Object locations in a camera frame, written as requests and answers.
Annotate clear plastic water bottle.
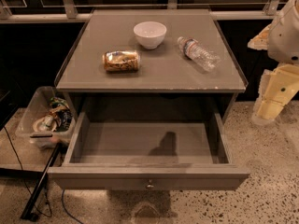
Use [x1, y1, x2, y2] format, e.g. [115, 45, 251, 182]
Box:
[178, 36, 221, 72]

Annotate crushed gold snack can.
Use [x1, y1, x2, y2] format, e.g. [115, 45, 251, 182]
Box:
[102, 50, 140, 72]

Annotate metal railing frame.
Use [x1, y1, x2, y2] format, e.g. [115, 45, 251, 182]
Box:
[0, 0, 288, 23]

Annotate blue floor cable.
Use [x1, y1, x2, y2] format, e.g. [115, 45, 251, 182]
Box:
[60, 189, 85, 224]

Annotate clear plastic storage bin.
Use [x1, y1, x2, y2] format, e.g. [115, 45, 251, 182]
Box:
[16, 86, 76, 149]

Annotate black floor cable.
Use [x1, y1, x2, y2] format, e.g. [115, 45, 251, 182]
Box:
[2, 125, 53, 218]

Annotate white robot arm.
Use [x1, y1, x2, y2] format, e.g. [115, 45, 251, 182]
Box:
[248, 0, 299, 125]

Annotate white ceramic bowl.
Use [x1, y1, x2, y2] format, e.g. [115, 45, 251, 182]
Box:
[134, 21, 167, 49]

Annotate white plate in bin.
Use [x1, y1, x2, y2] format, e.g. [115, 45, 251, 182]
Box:
[33, 115, 57, 132]

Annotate colourful snack bags in bin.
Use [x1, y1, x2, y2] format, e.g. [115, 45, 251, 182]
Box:
[50, 97, 73, 132]

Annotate grey drawer cabinet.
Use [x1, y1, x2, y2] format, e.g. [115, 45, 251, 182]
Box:
[53, 8, 249, 123]

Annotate grey top drawer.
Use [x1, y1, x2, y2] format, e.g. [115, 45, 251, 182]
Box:
[49, 113, 249, 190]

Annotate black metal stand leg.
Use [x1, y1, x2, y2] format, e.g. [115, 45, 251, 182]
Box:
[21, 143, 62, 221]

